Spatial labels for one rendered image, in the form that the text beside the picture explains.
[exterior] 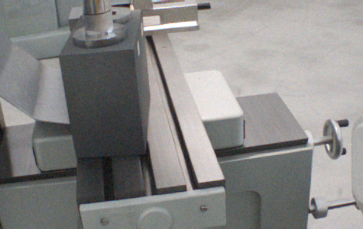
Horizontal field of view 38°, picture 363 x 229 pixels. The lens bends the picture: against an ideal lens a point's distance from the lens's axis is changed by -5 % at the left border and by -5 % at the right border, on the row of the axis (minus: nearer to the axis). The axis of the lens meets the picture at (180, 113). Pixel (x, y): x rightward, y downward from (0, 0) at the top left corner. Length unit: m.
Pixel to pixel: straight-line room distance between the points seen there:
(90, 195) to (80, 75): 0.19
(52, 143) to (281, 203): 0.59
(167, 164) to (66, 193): 0.48
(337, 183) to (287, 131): 1.20
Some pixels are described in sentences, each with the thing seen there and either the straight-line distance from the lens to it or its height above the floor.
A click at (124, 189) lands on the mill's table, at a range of 0.85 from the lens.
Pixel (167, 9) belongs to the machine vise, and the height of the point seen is 1.03.
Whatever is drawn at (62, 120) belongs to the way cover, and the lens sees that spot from 1.23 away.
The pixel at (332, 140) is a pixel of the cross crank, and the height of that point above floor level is 0.67.
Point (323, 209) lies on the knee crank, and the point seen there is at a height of 0.56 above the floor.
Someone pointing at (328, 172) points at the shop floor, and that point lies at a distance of 2.64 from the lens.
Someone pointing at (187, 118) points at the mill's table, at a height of 0.96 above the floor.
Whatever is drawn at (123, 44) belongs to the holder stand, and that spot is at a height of 1.15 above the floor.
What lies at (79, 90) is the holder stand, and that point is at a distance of 0.88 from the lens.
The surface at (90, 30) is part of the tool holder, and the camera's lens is 0.89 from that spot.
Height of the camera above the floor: 1.44
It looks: 27 degrees down
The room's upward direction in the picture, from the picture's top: 4 degrees counter-clockwise
